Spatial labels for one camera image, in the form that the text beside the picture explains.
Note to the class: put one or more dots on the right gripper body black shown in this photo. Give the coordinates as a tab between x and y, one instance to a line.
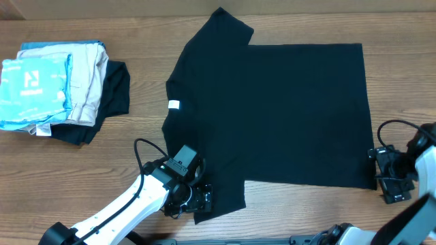
394	192

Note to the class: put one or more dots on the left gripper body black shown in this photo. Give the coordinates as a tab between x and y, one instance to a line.
193	198

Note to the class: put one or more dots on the black t-shirt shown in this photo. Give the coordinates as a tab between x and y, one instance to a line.
296	114

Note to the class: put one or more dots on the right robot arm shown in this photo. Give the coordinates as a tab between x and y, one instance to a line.
417	164

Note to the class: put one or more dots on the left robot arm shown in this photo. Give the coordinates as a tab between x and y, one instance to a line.
169	184

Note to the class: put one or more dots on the black folded garment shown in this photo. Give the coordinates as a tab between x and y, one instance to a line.
115	102

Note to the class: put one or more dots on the beige folded garment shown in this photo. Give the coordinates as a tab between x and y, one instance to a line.
89	63

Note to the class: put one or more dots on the light blue folded printed shirt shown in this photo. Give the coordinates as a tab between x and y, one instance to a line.
35	91

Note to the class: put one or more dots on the blue folded garment at bottom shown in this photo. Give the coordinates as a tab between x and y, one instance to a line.
32	45

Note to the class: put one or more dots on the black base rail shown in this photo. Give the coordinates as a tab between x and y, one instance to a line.
292	240

